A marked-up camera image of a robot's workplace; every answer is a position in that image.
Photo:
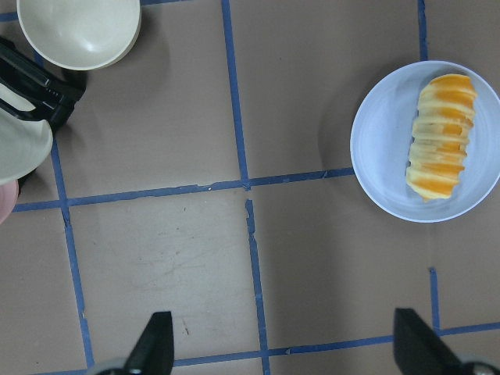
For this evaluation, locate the black dish rack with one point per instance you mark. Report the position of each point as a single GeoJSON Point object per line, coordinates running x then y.
{"type": "Point", "coordinates": [31, 93]}

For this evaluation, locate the orange glazed bread roll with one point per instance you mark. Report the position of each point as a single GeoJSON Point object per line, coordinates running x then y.
{"type": "Point", "coordinates": [440, 136]}

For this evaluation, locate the cream plate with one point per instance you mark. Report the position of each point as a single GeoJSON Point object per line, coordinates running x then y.
{"type": "Point", "coordinates": [25, 144]}

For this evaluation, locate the blue plate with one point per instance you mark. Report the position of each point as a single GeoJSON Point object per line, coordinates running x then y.
{"type": "Point", "coordinates": [381, 139]}

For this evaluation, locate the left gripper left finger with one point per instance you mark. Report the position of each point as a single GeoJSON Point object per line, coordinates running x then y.
{"type": "Point", "coordinates": [153, 352]}

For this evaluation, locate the cream bowl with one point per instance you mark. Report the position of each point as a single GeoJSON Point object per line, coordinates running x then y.
{"type": "Point", "coordinates": [80, 35]}

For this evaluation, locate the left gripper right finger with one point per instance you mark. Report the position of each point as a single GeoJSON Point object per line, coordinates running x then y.
{"type": "Point", "coordinates": [418, 350]}

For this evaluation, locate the pink plate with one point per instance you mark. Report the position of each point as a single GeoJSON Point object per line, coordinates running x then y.
{"type": "Point", "coordinates": [8, 197]}

